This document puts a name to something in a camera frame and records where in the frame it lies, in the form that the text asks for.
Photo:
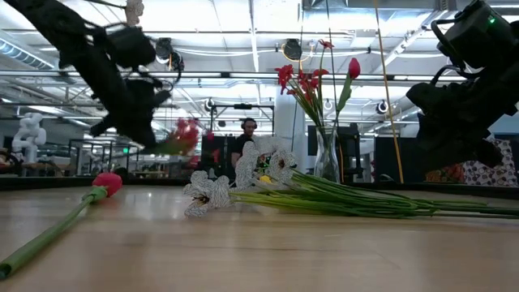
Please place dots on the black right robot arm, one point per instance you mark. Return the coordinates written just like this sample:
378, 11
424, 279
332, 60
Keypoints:
474, 36

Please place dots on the colourful patterned cloth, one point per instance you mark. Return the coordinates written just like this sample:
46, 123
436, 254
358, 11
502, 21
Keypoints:
444, 174

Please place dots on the clear glass vase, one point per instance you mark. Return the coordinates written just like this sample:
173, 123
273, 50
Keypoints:
326, 162

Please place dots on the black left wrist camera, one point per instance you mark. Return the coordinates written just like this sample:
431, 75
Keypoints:
129, 46

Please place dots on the white black patterned cloth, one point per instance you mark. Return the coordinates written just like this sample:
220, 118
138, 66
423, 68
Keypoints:
490, 174

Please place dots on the yellow tulip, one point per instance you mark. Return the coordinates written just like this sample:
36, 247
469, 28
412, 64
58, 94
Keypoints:
265, 179

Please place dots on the red flower bunch green leaves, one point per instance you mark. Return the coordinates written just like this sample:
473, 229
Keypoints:
308, 87

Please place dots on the red flower spray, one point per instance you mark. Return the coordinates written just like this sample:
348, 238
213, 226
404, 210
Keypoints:
182, 138

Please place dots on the white patterned flower spray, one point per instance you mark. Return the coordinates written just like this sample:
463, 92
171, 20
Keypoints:
211, 194
134, 10

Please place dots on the person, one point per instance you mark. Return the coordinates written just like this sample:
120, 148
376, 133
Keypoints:
243, 146

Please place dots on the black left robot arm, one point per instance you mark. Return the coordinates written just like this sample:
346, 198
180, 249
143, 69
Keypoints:
81, 52

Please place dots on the black metal gantry frame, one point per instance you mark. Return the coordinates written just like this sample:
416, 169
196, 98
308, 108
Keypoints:
242, 106

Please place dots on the black round overhead fixture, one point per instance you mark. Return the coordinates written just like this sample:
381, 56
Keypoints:
292, 49
164, 48

